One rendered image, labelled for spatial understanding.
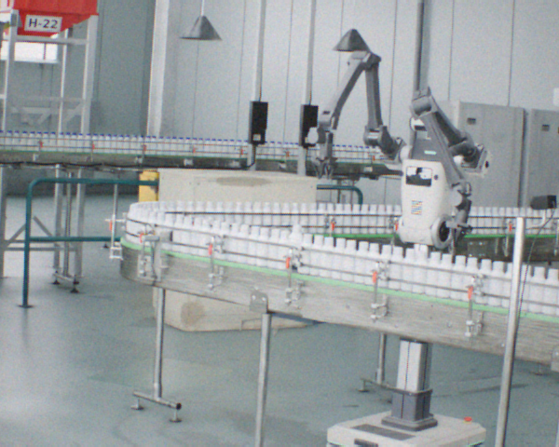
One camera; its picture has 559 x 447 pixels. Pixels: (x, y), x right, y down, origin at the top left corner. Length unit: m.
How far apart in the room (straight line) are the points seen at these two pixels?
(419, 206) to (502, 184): 5.93
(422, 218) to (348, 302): 0.70
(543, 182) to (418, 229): 6.31
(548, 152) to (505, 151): 0.56
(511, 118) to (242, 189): 3.17
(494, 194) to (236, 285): 6.21
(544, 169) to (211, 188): 3.85
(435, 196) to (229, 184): 3.94
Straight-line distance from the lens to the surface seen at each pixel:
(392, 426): 5.75
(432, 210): 5.55
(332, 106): 5.38
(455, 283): 4.79
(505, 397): 4.16
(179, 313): 9.36
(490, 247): 7.81
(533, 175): 11.74
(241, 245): 5.46
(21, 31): 11.56
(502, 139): 11.44
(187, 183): 9.22
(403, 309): 4.90
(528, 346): 4.60
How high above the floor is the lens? 1.67
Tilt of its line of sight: 5 degrees down
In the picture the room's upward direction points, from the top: 4 degrees clockwise
